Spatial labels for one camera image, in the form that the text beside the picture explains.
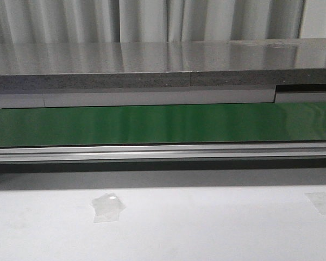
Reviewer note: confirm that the white pleated curtain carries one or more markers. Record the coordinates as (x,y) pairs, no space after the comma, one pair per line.
(159,21)

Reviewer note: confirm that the grey panel under countertop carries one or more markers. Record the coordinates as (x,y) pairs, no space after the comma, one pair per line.
(163,96)

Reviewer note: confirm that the clear tape patch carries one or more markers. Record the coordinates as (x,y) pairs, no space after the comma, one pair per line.
(318,199)
(107,208)

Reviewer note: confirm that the clear tape patch left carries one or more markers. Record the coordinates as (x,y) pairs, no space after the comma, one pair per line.
(107,208)

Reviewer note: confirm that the grey stone countertop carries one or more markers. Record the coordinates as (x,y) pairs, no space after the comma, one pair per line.
(37,67)

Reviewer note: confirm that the aluminium conveyor side rail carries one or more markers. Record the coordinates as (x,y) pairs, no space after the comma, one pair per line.
(153,152)

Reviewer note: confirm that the clear tape patch right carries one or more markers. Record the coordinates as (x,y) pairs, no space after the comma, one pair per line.
(318,199)

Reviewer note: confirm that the green conveyor belt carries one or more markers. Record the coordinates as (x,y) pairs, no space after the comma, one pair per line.
(163,124)

